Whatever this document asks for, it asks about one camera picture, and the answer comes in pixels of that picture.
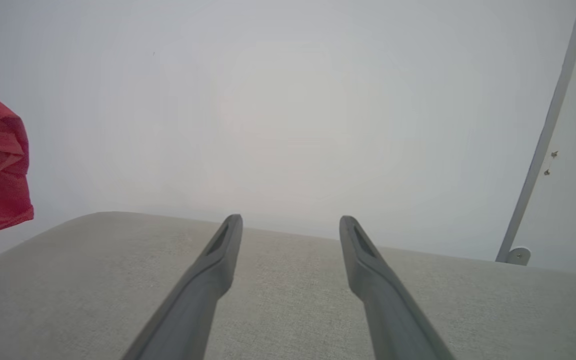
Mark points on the white round strip foot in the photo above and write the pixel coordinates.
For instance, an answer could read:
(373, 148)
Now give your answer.
(520, 256)

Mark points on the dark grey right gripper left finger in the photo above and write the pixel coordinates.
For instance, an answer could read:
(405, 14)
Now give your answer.
(203, 295)

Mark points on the grey metal pole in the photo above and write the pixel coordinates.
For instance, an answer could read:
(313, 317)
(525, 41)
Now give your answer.
(548, 130)

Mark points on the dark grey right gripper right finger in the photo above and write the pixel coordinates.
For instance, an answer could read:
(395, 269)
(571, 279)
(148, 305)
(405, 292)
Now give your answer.
(388, 305)

